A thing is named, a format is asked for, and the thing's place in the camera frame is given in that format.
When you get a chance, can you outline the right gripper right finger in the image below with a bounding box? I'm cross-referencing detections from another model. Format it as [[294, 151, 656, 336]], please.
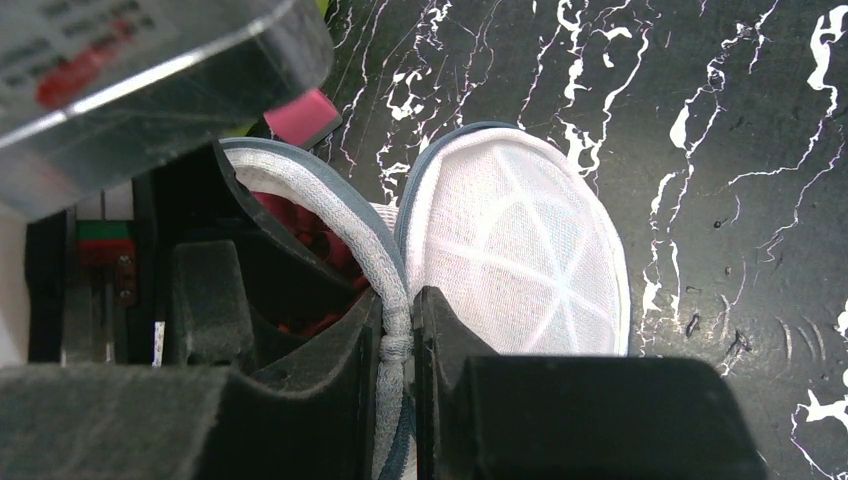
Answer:
[[413, 287, 766, 479]]

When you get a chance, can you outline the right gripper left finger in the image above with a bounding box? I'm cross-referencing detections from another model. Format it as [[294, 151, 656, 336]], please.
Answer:
[[1, 292, 383, 479]]

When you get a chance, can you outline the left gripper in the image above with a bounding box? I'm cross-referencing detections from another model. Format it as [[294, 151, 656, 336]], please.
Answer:
[[26, 141, 356, 368]]

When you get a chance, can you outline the dark red bra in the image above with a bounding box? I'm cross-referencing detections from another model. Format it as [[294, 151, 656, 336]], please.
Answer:
[[253, 191, 370, 338]]

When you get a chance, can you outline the white mesh laundry bag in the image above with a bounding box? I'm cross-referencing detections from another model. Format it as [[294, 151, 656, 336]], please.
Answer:
[[221, 122, 631, 479]]

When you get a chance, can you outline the small pink block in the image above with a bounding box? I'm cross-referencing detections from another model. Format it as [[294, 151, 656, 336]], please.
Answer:
[[263, 89, 342, 150]]

